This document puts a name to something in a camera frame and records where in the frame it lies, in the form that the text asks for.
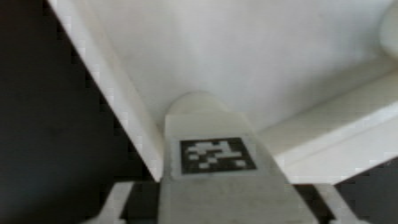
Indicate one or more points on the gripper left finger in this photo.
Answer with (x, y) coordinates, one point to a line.
(108, 216)

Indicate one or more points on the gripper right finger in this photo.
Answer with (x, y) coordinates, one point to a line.
(343, 214)

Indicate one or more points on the white table leg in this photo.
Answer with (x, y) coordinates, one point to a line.
(224, 186)

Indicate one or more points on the white square table top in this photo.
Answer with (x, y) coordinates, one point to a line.
(291, 57)

